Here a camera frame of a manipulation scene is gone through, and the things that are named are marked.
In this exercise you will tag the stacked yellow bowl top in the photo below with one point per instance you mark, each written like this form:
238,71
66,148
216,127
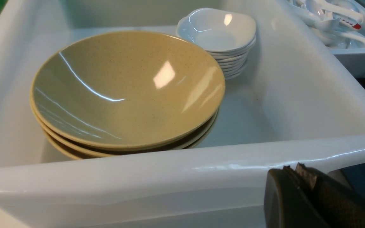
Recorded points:
180,143

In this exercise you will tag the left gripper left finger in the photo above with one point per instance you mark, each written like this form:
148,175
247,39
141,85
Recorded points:
286,202

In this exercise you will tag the yellow noodle bowl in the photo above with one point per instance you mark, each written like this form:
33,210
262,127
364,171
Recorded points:
127,90

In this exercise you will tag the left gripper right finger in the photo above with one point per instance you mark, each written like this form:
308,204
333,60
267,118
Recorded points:
339,206

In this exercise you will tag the large white plastic tub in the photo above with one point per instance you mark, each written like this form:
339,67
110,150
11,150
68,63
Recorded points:
295,102

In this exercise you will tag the pile of white spoons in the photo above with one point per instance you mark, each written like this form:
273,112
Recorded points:
330,31

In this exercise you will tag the white soup spoon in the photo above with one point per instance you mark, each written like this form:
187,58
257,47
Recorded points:
344,10

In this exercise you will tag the stacked yellow bowl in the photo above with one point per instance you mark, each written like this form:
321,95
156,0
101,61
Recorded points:
180,143
77,155

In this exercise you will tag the stack of white sauce dishes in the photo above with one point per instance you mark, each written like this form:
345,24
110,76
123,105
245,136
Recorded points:
227,36

